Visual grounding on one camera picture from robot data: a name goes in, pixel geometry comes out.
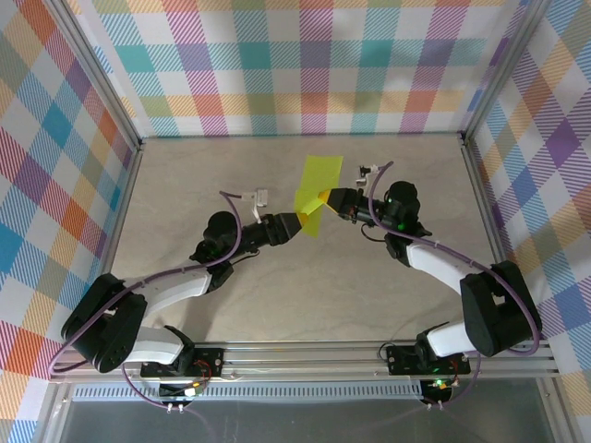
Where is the slotted grey cable duct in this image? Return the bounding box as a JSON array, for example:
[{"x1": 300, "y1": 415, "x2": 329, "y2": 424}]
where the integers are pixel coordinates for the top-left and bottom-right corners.
[{"x1": 72, "y1": 385, "x2": 425, "y2": 401}]

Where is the grey metal sheet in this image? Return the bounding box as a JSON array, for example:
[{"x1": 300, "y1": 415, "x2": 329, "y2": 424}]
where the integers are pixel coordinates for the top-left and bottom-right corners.
[{"x1": 57, "y1": 397, "x2": 558, "y2": 443}]

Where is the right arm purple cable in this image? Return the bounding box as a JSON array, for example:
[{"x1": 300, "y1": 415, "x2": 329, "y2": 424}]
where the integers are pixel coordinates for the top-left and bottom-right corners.
[{"x1": 367, "y1": 160, "x2": 544, "y2": 412}]

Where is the aluminium frame crossbar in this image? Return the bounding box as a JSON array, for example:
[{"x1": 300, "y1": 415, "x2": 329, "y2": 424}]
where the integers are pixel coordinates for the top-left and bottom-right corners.
[{"x1": 49, "y1": 339, "x2": 561, "y2": 385}]

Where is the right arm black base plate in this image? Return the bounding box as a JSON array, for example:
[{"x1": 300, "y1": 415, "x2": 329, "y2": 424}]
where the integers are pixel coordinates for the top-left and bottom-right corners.
[{"x1": 385, "y1": 343, "x2": 472, "y2": 376}]

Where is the aluminium table side rail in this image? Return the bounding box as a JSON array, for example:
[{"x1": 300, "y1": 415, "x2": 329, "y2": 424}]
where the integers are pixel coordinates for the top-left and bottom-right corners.
[
  {"x1": 459, "y1": 133, "x2": 518, "y2": 273},
  {"x1": 91, "y1": 138, "x2": 147, "y2": 290}
]

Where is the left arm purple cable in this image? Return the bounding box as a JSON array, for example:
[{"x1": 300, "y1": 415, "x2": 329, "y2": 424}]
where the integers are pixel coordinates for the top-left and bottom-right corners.
[{"x1": 48, "y1": 189, "x2": 259, "y2": 415}]

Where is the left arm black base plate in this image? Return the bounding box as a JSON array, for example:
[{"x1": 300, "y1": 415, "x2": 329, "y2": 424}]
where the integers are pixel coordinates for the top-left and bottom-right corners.
[{"x1": 139, "y1": 346, "x2": 226, "y2": 377}]

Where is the aluminium frame post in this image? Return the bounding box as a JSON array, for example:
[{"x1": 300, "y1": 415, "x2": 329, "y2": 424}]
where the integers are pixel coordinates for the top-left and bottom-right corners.
[
  {"x1": 458, "y1": 0, "x2": 558, "y2": 147},
  {"x1": 43, "y1": 0, "x2": 145, "y2": 156}
]

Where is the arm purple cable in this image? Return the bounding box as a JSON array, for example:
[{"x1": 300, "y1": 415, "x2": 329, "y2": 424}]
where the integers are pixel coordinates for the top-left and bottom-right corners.
[
  {"x1": 367, "y1": 160, "x2": 544, "y2": 412},
  {"x1": 48, "y1": 189, "x2": 259, "y2": 415}
]

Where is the yellow-green paper sheet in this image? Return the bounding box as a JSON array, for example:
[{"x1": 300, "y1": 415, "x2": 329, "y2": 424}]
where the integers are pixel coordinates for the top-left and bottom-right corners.
[{"x1": 293, "y1": 154, "x2": 345, "y2": 240}]

